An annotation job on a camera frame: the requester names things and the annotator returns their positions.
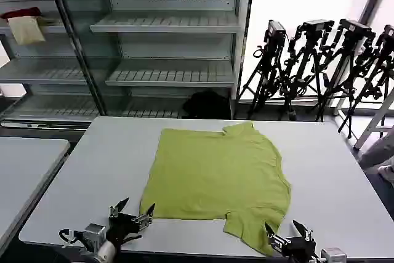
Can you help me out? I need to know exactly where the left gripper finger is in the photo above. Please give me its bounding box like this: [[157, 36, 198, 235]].
[[108, 196, 130, 219], [131, 203, 156, 230]]

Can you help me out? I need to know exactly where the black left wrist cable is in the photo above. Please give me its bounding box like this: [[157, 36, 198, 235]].
[[58, 228, 84, 249]]

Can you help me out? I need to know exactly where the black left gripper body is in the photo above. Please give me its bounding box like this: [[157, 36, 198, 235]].
[[105, 212, 144, 248]]

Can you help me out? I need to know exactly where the grey metal shelf unit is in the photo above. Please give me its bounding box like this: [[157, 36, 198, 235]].
[[89, 0, 257, 121]]

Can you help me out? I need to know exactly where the person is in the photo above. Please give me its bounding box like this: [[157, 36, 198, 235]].
[[358, 127, 394, 190]]

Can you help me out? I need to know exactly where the green t-shirt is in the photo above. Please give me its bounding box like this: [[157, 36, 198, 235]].
[[139, 122, 292, 257]]

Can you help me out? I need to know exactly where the white metal stand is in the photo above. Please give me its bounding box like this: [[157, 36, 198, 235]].
[[353, 86, 394, 150]]

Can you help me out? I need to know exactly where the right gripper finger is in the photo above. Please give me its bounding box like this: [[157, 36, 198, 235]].
[[292, 219, 316, 242], [264, 222, 287, 249]]

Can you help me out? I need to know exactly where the grey shelf unit with cloths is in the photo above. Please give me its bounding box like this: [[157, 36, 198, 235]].
[[0, 0, 107, 129]]

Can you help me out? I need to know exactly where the black bag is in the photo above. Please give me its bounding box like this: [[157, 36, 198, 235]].
[[182, 90, 231, 120]]

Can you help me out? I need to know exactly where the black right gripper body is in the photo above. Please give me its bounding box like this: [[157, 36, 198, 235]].
[[279, 237, 321, 263]]

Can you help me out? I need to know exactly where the grey side table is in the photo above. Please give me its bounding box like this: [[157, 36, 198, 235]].
[[0, 136, 71, 245]]

